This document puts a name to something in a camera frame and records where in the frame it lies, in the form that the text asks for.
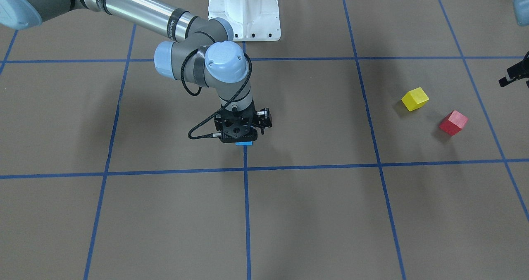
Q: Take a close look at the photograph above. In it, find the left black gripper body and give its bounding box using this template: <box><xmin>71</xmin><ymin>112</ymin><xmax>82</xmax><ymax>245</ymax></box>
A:
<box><xmin>498</xmin><ymin>52</ymin><xmax>529</xmax><ymax>87</ymax></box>

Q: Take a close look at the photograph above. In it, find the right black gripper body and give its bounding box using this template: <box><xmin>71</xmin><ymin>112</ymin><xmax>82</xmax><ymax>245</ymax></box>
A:
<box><xmin>214</xmin><ymin>104</ymin><xmax>272</xmax><ymax>143</ymax></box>

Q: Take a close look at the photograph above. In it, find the blue wooden block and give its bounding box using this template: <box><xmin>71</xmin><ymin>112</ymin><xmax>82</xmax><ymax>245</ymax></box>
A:
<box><xmin>236</xmin><ymin>141</ymin><xmax>253</xmax><ymax>146</ymax></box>

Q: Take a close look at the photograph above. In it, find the red wooden block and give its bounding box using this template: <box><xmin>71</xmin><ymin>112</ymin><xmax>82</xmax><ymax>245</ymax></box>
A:
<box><xmin>438</xmin><ymin>109</ymin><xmax>469</xmax><ymax>136</ymax></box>

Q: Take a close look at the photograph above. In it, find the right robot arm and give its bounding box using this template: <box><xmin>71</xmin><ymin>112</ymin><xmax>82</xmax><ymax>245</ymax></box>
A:
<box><xmin>1</xmin><ymin>0</ymin><xmax>273</xmax><ymax>143</ymax></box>

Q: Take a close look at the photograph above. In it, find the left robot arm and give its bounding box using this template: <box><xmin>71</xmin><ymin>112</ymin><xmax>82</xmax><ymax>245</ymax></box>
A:
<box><xmin>498</xmin><ymin>0</ymin><xmax>529</xmax><ymax>87</ymax></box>

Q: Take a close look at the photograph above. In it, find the yellow wooden block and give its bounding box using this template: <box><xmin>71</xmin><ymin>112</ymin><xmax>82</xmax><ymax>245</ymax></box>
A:
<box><xmin>401</xmin><ymin>87</ymin><xmax>429</xmax><ymax>112</ymax></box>

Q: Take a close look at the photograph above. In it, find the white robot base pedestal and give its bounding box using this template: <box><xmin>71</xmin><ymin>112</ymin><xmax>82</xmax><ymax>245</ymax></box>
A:
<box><xmin>208</xmin><ymin>0</ymin><xmax>281</xmax><ymax>42</ymax></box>

